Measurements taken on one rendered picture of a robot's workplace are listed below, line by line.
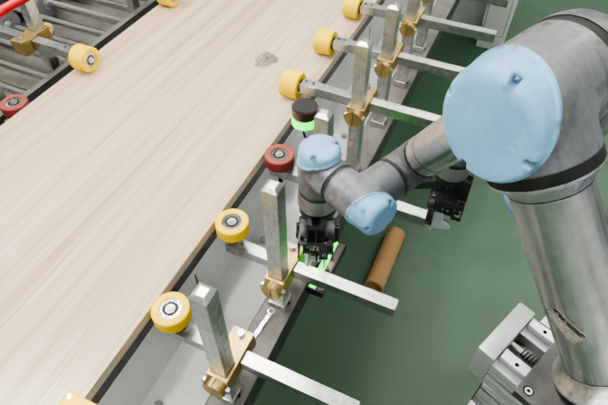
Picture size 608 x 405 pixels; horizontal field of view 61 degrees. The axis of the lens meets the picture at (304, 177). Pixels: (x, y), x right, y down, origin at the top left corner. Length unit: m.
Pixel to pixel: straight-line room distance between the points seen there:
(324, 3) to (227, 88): 0.61
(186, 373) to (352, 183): 0.72
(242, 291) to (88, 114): 0.68
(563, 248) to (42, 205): 1.16
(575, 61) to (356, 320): 1.70
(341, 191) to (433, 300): 1.41
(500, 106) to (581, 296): 0.23
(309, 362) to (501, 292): 0.84
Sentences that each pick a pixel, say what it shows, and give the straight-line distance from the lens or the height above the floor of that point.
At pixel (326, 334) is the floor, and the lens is 2.08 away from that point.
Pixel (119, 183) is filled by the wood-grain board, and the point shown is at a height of 0.90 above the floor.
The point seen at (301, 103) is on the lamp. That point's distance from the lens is 1.18.
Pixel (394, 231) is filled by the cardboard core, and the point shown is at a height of 0.08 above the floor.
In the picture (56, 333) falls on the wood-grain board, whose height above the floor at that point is 0.90.
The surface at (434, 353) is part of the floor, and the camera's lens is 2.10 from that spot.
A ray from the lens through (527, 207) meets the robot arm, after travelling 0.57.
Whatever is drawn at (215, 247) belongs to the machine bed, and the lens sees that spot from 1.36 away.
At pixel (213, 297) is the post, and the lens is 0.87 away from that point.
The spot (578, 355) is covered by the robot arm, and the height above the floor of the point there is 1.31.
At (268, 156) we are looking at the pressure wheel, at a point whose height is 0.91.
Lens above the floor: 1.86
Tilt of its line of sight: 47 degrees down
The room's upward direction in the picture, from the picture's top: straight up
